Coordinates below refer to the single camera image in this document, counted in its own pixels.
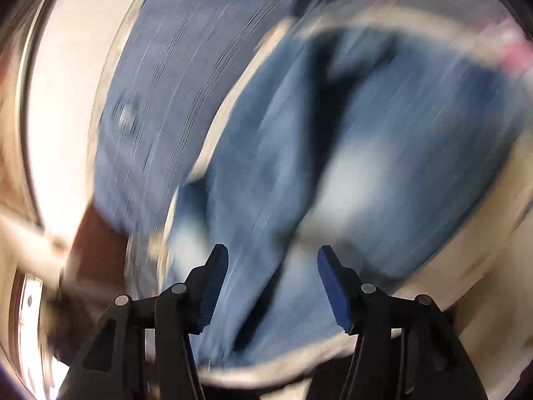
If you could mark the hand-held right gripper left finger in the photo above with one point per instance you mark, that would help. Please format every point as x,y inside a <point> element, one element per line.
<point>214,283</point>

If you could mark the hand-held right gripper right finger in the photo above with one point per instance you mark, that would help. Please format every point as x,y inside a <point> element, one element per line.
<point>333,287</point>

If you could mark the blue denim pants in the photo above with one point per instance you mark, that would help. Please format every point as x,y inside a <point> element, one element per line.
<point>270,154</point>

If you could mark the brown wooden headboard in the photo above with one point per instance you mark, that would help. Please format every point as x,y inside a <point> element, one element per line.
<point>100,254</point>

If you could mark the blue pillow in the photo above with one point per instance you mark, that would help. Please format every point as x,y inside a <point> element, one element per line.
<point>175,71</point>

